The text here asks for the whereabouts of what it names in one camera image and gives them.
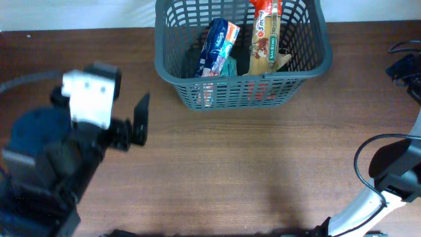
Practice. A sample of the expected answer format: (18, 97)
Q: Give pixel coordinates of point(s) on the grey plastic basket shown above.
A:
(181, 29)

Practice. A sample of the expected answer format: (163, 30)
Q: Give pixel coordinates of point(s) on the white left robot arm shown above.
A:
(46, 204)

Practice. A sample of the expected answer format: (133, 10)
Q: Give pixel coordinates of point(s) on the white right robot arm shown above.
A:
(394, 182)

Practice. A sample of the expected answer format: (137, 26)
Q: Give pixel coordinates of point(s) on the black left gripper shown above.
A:
(140, 133)

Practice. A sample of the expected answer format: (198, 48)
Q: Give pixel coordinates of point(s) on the Kleenex tissue multipack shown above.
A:
(216, 49)

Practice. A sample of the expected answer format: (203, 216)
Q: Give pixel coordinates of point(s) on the mint green wipes packet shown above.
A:
(229, 67)

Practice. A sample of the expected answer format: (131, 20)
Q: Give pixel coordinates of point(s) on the San Remo spaghetti packet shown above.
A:
(266, 29)

